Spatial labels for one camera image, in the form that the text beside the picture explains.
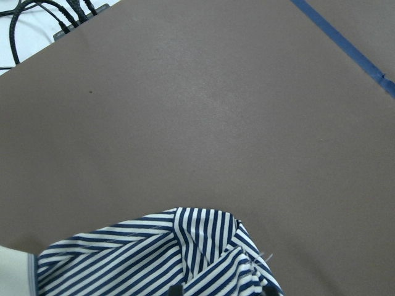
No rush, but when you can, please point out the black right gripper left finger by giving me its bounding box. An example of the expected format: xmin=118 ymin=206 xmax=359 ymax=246
xmin=168 ymin=285 xmax=183 ymax=296

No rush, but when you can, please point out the blue white striped polo shirt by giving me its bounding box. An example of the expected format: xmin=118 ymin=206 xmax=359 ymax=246
xmin=0 ymin=207 xmax=285 ymax=296

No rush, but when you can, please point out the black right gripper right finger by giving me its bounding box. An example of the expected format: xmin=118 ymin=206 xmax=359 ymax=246
xmin=264 ymin=286 xmax=278 ymax=296

